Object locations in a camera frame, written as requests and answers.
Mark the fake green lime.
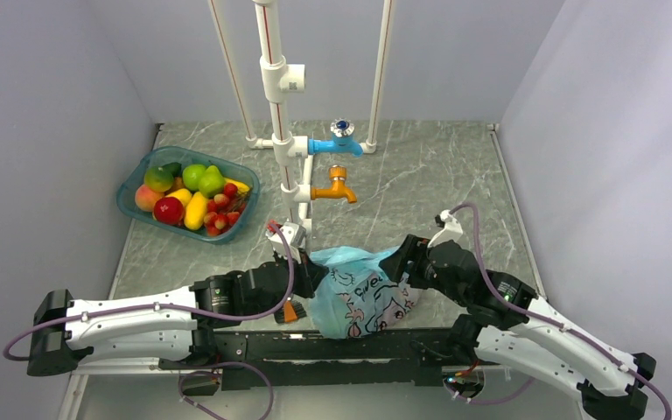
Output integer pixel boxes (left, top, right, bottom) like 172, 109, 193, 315
182, 164, 207, 192

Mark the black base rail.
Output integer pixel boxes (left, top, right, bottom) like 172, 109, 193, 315
158, 328, 478, 387

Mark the fake strawberries bunch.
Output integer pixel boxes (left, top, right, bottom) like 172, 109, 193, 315
203, 190, 251, 237

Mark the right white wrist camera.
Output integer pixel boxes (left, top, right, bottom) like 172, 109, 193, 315
428, 209, 464, 248

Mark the orange plastic faucet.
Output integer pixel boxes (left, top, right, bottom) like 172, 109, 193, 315
310, 165, 358, 204

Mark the white pvc pipe stand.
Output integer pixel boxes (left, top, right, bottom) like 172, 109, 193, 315
207, 1, 395, 248

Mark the light blue plastic bag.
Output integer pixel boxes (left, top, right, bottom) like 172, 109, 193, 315
308, 246, 422, 340

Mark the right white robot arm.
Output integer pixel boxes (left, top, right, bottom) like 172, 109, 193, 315
379, 234, 656, 419

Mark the teal plastic fruit basket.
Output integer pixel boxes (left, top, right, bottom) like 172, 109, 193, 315
115, 146, 261, 244

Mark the fake green pear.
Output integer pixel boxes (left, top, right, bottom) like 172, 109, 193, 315
198, 165, 227, 199

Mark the fake yellow banana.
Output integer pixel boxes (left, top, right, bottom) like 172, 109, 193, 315
223, 178, 250, 195

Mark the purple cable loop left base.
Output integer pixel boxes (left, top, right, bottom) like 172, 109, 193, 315
177, 361, 276, 419

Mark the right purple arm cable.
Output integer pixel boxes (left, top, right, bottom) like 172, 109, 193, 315
449, 202, 672, 420

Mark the black orange small brush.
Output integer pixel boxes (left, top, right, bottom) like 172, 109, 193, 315
273, 299, 307, 325

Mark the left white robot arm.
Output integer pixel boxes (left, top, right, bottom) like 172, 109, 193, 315
27, 253, 328, 377

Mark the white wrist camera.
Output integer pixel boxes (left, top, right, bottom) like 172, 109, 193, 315
428, 209, 464, 248
266, 221, 307, 263

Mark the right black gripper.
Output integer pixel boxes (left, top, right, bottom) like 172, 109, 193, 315
378, 233, 467, 305

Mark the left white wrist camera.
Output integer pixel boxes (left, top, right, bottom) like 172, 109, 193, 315
266, 221, 307, 263

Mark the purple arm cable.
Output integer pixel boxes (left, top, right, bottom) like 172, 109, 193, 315
449, 202, 672, 420
3, 220, 297, 362

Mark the fake peach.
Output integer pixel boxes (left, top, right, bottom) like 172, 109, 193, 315
135, 184, 165, 213

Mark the fake red apple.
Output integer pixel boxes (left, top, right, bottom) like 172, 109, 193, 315
152, 197, 186, 226

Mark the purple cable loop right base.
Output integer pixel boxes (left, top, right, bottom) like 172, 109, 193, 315
442, 372, 536, 407

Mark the fake green red mango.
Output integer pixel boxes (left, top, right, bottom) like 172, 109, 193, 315
143, 166, 175, 193

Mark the blue plastic faucet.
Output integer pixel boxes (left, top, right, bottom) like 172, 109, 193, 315
307, 119, 364, 157

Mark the fake yellow mango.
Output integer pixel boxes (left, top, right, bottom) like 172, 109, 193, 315
183, 192, 208, 231

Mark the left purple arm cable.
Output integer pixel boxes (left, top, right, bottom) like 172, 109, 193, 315
3, 220, 297, 362

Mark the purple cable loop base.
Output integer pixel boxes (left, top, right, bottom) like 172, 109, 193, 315
442, 372, 536, 407
177, 361, 276, 419

